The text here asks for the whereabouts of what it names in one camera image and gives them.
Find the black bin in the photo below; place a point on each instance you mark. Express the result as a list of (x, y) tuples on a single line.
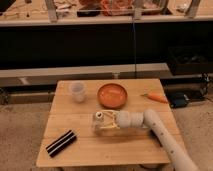
[(189, 60)]

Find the clear plastic bottle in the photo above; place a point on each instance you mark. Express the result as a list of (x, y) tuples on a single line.
[(99, 119)]

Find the translucent plastic cup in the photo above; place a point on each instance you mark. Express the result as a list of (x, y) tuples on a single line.
[(77, 90)]

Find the orange carrot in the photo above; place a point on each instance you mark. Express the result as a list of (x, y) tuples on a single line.
[(156, 97)]

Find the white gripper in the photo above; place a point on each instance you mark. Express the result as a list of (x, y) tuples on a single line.
[(114, 114)]

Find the orange bowl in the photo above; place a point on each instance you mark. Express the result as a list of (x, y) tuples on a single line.
[(112, 95)]

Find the black white striped block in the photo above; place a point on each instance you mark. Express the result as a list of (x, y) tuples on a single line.
[(61, 143)]

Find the wooden table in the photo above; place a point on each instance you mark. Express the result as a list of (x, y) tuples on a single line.
[(118, 147)]

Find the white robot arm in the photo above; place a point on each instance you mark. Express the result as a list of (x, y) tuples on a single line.
[(179, 158)]

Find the blue sponge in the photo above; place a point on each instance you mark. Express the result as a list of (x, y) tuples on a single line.
[(155, 137)]

